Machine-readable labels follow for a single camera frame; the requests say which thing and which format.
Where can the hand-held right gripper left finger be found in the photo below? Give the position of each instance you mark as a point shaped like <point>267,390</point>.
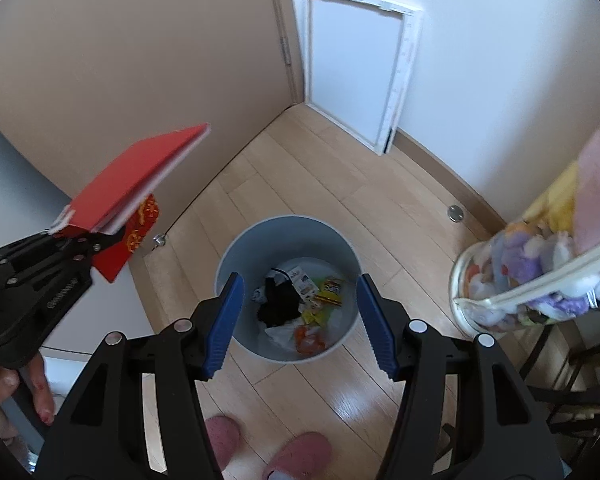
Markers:
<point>225,330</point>

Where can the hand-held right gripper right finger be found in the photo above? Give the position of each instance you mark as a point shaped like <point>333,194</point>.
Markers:
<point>377,325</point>

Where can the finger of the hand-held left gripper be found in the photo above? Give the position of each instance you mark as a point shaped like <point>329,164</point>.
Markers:
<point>87,255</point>
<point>35,250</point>

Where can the round grey trash bin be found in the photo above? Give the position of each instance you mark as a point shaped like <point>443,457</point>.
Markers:
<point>245,260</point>

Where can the red paper booklet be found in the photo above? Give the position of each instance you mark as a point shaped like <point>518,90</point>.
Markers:
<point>130,175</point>

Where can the person's left hand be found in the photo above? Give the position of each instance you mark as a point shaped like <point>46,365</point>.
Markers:
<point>42,390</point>

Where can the white plastic wrapper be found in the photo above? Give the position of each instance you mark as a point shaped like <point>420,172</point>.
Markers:
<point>280,334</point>

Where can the yellow snack packet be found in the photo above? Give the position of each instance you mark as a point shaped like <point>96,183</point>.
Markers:
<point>331,290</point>

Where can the black cloth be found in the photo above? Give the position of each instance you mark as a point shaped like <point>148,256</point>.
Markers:
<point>280,305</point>

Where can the small yellow wrapper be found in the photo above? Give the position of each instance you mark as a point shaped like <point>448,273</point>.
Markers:
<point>312,316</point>

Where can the orange snack packet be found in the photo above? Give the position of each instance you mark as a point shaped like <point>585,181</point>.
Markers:
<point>307,340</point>

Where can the metal door catch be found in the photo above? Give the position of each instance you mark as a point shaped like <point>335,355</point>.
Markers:
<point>158,240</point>

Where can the white printed packet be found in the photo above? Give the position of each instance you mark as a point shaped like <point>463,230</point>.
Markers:
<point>302,285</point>

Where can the pink slipper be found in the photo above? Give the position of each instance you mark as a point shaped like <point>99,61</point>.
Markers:
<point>297,455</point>
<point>223,440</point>

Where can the round floor door stop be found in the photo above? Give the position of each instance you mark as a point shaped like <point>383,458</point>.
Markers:
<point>456,212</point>

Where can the clear tube bag of plush toys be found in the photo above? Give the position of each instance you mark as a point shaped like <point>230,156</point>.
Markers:
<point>530,260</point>

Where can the brown door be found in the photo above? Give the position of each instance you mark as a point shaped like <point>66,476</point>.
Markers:
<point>130,60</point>

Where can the black folding stand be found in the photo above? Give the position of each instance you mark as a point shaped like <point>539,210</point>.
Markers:
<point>580,399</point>

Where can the white framed panel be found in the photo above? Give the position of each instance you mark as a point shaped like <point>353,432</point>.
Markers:
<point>350,60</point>

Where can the metal door hinge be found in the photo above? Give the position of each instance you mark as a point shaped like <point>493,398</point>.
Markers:
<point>285,51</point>

